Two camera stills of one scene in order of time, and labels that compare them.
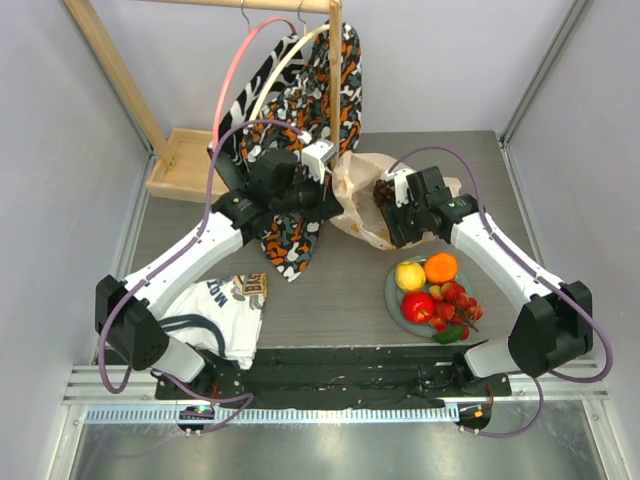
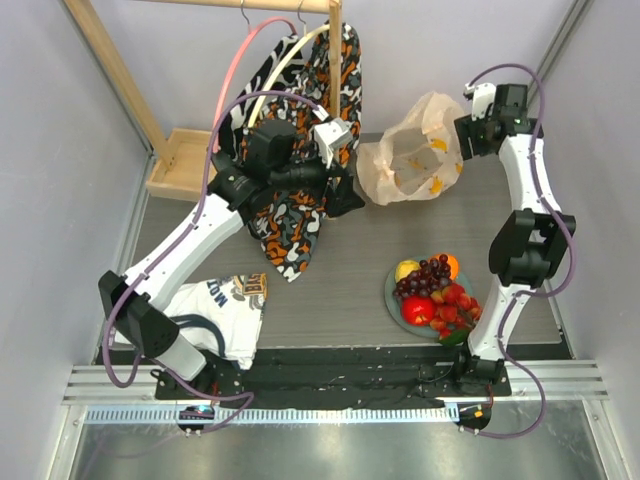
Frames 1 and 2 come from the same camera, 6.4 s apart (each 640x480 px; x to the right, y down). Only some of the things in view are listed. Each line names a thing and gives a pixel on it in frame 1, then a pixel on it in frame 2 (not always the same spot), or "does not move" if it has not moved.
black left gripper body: [305, 196] to [333, 196]
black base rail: [327, 378] does not move
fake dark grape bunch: [383, 192] to [430, 277]
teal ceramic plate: [438, 269] does not move
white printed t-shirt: [223, 313] does not move
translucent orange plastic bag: [362, 217] to [418, 156]
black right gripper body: [392, 220] to [467, 138]
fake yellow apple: [410, 276] does not move
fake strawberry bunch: [456, 312] does not move
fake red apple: [418, 307] does not move
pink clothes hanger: [230, 74] does not move
